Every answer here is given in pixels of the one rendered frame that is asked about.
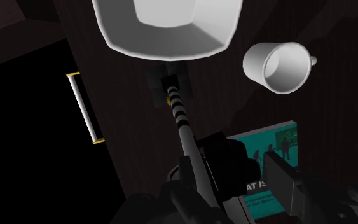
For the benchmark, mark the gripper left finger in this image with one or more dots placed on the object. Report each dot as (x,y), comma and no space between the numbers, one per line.
(178,204)

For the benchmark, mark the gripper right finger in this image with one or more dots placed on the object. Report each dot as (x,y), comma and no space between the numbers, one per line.
(309,201)

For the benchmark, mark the teal book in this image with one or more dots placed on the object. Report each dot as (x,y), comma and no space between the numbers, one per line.
(259,144)

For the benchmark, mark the grey black striped stick tool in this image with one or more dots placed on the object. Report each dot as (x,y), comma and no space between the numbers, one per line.
(179,109)

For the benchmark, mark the white mug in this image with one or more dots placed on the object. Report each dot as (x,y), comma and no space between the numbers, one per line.
(257,66)

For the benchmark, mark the white bowl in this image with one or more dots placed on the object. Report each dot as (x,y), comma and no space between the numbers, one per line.
(163,43)

